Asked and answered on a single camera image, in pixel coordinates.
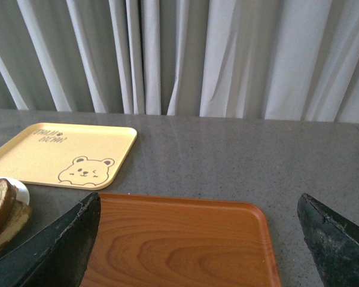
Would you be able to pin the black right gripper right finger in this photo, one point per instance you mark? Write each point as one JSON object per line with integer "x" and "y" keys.
{"x": 332, "y": 240}

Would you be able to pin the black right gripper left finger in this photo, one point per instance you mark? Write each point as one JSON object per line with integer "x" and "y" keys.
{"x": 57, "y": 255}

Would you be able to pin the white round plate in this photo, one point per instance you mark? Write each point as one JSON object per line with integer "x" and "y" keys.
{"x": 22, "y": 190}

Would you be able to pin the brown wooden tray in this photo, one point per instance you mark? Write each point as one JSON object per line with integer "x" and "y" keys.
{"x": 165, "y": 241}

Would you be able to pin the yellow bear tray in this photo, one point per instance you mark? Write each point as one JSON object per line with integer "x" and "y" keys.
{"x": 67, "y": 155}

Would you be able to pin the grey pleated curtain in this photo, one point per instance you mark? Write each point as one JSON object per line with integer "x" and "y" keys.
{"x": 276, "y": 60}

